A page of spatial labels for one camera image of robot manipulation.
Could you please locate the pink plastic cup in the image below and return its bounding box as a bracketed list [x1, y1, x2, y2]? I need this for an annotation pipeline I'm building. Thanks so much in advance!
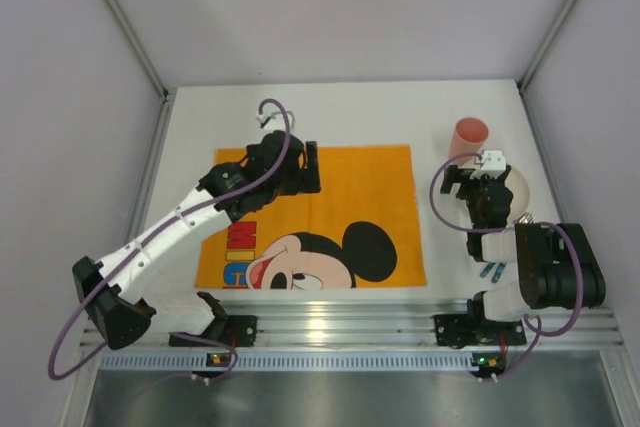
[448, 117, 489, 158]

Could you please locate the orange Mickey Mouse placemat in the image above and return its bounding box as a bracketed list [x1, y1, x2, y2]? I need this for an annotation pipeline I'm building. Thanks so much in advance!
[195, 145, 427, 291]

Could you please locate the cream round plate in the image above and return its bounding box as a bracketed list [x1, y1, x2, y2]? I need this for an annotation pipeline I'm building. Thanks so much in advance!
[505, 167, 530, 223]

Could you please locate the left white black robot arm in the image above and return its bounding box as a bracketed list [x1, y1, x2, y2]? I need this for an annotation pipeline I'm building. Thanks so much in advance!
[72, 131, 321, 350]

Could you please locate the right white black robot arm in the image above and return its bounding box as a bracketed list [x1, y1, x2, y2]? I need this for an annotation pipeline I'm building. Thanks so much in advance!
[439, 164, 606, 322]

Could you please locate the silver fork teal handle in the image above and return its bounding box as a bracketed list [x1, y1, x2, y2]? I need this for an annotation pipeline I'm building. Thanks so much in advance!
[491, 212, 534, 284]

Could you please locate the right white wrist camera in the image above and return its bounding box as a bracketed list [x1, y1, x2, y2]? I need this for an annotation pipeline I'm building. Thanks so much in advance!
[470, 150, 507, 179]

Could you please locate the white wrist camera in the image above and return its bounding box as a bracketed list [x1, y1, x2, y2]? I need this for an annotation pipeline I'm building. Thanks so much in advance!
[256, 110, 295, 132]
[470, 150, 507, 179]

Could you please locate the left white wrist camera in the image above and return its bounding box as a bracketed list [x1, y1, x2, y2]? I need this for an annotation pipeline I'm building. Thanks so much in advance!
[256, 110, 295, 132]

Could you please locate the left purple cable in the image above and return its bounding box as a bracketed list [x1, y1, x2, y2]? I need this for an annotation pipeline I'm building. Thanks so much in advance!
[47, 97, 296, 382]

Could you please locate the purple cable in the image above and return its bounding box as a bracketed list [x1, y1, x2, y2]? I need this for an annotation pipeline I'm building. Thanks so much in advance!
[429, 152, 584, 382]
[47, 97, 296, 382]

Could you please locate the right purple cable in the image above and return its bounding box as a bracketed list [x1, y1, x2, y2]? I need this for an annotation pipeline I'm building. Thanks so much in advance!
[429, 152, 584, 382]

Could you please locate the left aluminium frame post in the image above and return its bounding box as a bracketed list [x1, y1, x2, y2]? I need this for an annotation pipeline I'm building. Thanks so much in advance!
[102, 0, 171, 241]

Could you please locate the aluminium frame post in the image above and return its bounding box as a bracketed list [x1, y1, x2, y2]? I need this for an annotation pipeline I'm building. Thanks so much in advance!
[102, 0, 171, 241]
[516, 0, 581, 95]

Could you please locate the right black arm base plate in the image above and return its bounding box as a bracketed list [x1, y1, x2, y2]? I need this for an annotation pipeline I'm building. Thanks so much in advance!
[433, 314, 527, 349]

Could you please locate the aluminium mounting rail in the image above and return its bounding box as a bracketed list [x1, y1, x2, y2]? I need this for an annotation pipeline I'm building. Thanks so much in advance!
[79, 298, 625, 349]

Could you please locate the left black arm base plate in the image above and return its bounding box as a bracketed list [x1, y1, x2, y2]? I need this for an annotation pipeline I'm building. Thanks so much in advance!
[169, 315, 257, 348]

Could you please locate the slotted grey cable duct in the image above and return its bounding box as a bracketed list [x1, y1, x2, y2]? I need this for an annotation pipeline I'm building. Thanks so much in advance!
[100, 350, 503, 373]

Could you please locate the right aluminium frame post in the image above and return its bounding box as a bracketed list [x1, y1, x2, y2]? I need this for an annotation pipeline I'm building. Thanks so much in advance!
[516, 0, 581, 95]

